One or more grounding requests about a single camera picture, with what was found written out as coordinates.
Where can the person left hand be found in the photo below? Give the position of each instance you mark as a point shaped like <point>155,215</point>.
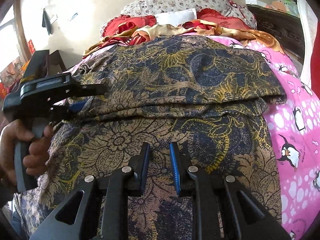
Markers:
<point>20,148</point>

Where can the dark wooden headboard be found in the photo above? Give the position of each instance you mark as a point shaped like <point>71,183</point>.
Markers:
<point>287,29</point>

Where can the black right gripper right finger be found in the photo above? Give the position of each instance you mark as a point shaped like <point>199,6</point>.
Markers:
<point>222,207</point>

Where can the window with frame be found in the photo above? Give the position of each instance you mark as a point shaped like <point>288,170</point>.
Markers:
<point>14,47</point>

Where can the red gold satin quilt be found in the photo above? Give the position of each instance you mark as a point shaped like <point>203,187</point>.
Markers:
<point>200,27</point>

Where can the pink penguin blanket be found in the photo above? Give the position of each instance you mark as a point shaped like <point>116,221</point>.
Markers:
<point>294,130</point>

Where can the batik floral patterned garment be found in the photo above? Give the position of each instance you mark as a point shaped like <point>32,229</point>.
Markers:
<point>207,97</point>

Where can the floral white pillow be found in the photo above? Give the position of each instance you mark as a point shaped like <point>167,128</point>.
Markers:
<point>225,7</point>

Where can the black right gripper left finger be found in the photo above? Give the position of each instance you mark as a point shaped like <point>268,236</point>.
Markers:
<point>98,207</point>

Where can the red ruffled pillow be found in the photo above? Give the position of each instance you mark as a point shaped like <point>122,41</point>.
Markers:
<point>122,23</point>

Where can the red heart pillow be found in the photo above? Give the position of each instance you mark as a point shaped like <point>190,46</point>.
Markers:
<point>211,15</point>

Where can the dark wooden nightstand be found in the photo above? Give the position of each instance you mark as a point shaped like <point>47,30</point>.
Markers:
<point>53,60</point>

